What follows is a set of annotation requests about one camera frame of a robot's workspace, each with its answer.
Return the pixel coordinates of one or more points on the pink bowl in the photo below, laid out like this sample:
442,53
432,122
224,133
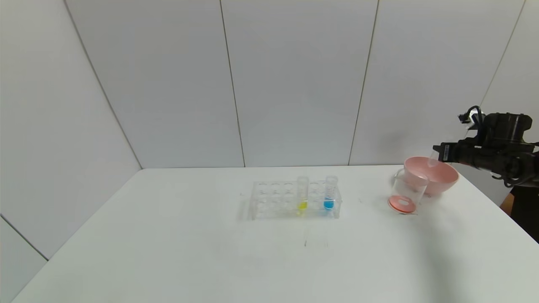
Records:
433,179

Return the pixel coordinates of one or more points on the clear acrylic test tube rack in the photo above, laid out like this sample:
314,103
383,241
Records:
278,213

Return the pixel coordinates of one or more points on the dark background object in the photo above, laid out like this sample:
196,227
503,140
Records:
526,214

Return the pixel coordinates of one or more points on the clear glass beaker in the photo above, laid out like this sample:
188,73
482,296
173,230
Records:
404,204

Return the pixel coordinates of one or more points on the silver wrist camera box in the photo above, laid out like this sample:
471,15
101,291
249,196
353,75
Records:
464,118

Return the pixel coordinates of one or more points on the test tube with red pigment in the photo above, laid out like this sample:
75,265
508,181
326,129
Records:
432,160

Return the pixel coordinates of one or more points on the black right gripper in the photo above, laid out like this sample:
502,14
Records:
444,152

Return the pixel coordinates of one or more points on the test tube with yellow pigment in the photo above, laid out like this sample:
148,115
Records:
302,205

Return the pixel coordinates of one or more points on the test tube with blue pigment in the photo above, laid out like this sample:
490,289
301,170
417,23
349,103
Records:
329,205

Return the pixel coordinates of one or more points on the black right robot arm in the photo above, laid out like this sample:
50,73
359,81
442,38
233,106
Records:
507,126

